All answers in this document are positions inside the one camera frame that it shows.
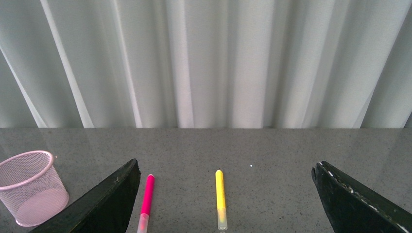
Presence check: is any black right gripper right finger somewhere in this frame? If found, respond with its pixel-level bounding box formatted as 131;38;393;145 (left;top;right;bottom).
311;161;412;233

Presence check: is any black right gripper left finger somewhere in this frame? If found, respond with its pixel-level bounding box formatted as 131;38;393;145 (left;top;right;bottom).
32;159;141;233

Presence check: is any pink marker pen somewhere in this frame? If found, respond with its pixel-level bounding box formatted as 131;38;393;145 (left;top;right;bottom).
137;174;155;233

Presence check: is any pink mesh pen cup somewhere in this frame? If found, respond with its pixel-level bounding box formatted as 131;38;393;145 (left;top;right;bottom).
0;150;69;227

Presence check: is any yellow marker pen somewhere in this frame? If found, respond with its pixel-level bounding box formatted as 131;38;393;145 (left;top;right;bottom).
215;169;228;231

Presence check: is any white curtain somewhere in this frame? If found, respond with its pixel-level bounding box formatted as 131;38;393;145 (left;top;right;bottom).
0;0;412;128

